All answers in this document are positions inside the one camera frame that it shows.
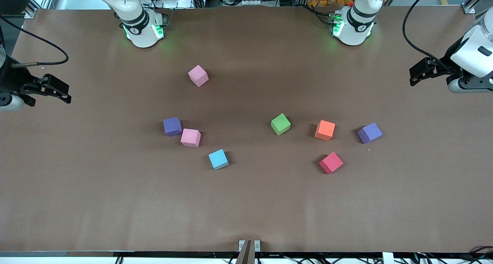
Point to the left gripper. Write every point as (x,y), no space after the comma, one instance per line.
(446,64)

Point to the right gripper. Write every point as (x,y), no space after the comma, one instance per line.
(11,80)

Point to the orange foam block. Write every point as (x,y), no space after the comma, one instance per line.
(324,129)

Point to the purple foam block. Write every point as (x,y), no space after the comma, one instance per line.
(172,126)
(369,132)

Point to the red foam block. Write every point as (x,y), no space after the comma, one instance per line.
(331,162)

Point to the pink foam block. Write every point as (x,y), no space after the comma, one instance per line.
(190,137)
(198,75)

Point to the green foam block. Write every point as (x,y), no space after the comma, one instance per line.
(280,124)

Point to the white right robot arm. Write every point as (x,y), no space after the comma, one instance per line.
(142,29)

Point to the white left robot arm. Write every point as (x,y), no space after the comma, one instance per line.
(356,29)

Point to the blue foam block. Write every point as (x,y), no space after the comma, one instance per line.
(218,159)

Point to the aluminium frame profile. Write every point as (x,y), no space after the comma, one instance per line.
(475,2)
(38,4)

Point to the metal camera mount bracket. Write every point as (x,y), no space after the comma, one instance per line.
(249,248)

